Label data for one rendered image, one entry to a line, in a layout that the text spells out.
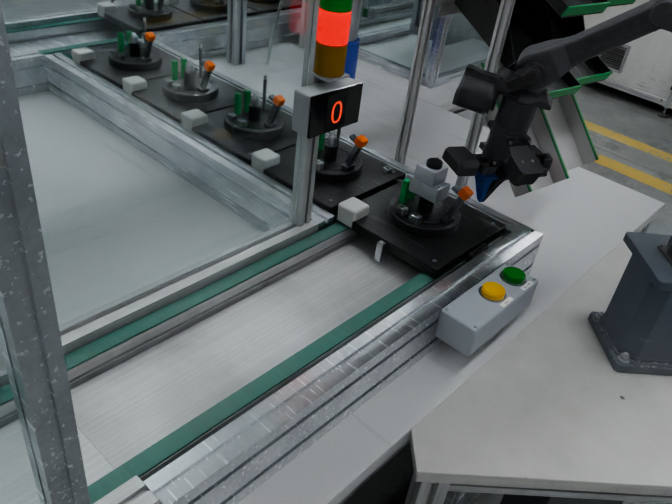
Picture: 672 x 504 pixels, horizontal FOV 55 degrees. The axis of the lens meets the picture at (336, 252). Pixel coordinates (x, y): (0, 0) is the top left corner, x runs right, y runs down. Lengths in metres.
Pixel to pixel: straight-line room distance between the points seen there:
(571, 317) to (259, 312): 0.61
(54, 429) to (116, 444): 0.36
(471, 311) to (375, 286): 0.18
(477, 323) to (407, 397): 0.16
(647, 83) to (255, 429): 4.77
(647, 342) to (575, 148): 0.56
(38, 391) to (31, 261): 0.11
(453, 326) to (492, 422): 0.16
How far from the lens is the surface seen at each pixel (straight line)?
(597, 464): 1.08
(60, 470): 0.58
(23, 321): 0.46
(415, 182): 1.23
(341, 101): 1.08
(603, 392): 1.20
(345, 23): 1.03
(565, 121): 1.62
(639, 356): 1.25
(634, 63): 5.37
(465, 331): 1.06
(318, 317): 1.08
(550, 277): 1.41
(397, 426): 1.01
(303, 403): 0.88
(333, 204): 1.27
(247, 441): 0.84
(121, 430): 0.92
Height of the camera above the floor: 1.62
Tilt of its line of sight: 35 degrees down
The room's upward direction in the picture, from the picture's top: 8 degrees clockwise
